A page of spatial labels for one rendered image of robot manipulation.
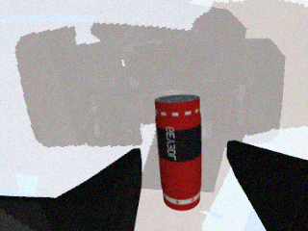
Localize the red and black battery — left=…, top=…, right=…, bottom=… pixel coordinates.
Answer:
left=155, top=93, right=201, bottom=211

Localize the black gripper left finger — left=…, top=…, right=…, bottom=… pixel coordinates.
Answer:
left=0, top=149, right=142, bottom=231

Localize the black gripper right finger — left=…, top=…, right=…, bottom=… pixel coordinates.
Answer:
left=227, top=140, right=308, bottom=231

